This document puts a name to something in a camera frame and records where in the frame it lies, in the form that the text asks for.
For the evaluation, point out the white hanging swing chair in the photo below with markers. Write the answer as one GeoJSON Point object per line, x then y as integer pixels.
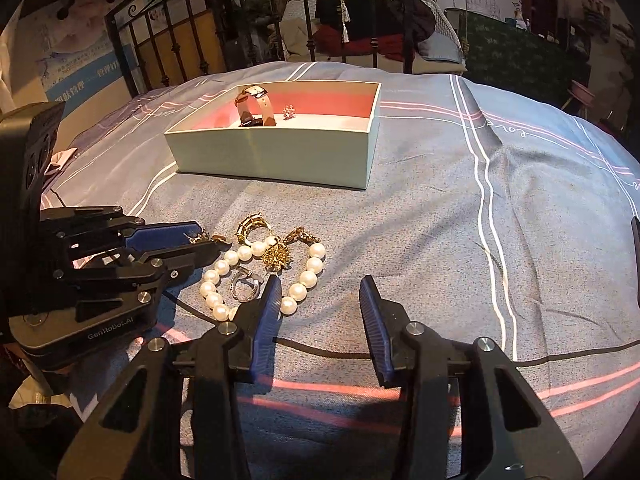
{"type": "Point", "coordinates": [372, 34]}

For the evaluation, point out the gold chain jewelry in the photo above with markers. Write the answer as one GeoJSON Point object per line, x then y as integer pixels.
{"type": "Point", "coordinates": [257, 240]}

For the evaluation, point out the green patterned counter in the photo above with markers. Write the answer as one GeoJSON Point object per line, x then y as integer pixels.
{"type": "Point", "coordinates": [512, 59]}

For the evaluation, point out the black smartphone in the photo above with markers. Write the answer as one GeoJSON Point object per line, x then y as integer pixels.
{"type": "Point", "coordinates": [635, 230]}

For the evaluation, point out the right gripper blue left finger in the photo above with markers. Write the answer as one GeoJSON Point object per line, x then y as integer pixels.
{"type": "Point", "coordinates": [134, 431]}

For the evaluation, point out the pale green open box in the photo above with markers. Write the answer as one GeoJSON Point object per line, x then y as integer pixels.
{"type": "Point", "coordinates": [331, 140]}

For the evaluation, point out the black iron bed frame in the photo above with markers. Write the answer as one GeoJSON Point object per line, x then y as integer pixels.
{"type": "Point", "coordinates": [159, 43]}

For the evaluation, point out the pink stool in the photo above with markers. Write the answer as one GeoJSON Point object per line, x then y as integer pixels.
{"type": "Point", "coordinates": [580, 97]}

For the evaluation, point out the beige leather strap watch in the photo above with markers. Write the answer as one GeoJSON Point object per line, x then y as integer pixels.
{"type": "Point", "coordinates": [254, 107]}

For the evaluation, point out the blue face poster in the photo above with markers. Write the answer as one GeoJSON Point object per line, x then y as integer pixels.
{"type": "Point", "coordinates": [67, 56]}

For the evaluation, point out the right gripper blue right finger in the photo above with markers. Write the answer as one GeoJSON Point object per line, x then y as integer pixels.
{"type": "Point", "coordinates": [506, 431]}

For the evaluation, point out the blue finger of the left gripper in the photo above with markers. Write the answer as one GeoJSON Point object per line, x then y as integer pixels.
{"type": "Point", "coordinates": [180, 262]}
{"type": "Point", "coordinates": [163, 236]}

